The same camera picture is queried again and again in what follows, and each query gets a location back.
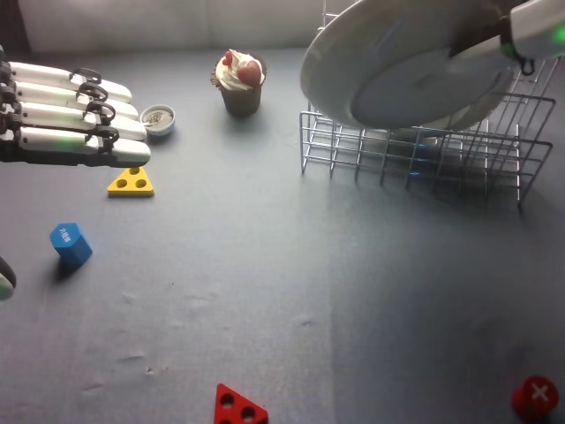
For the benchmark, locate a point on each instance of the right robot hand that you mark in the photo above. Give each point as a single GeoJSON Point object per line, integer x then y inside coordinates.
{"type": "Point", "coordinates": [543, 31]}

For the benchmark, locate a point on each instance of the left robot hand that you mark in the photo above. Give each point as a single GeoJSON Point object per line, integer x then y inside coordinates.
{"type": "Point", "coordinates": [48, 119]}

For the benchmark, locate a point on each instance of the white plate with ginkgo print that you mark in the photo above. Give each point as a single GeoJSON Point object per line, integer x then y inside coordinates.
{"type": "Point", "coordinates": [375, 66]}

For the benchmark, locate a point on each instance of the small white spoon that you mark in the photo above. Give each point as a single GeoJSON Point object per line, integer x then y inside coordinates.
{"type": "Point", "coordinates": [152, 124]}

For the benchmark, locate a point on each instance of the yellow triangle block with holes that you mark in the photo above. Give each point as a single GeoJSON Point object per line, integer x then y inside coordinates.
{"type": "Point", "coordinates": [130, 187]}

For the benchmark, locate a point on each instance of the small ceramic sauce cup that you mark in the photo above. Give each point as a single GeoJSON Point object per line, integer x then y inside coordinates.
{"type": "Point", "coordinates": [165, 128]}

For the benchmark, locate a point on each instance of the white backdrop panel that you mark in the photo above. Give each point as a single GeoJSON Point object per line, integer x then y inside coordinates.
{"type": "Point", "coordinates": [132, 22]}

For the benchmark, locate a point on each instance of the blue hexagonal prism block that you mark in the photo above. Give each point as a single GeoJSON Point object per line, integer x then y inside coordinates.
{"type": "Point", "coordinates": [73, 247]}

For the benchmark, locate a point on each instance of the chocolate cupcake with cream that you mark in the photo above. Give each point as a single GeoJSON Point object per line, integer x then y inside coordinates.
{"type": "Point", "coordinates": [240, 88]}

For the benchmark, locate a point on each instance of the red triangle block with holes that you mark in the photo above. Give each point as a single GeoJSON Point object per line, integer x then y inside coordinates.
{"type": "Point", "coordinates": [238, 404]}

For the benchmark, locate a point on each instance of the red cylinder with white cross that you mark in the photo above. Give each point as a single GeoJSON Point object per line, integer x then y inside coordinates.
{"type": "Point", "coordinates": [534, 397]}

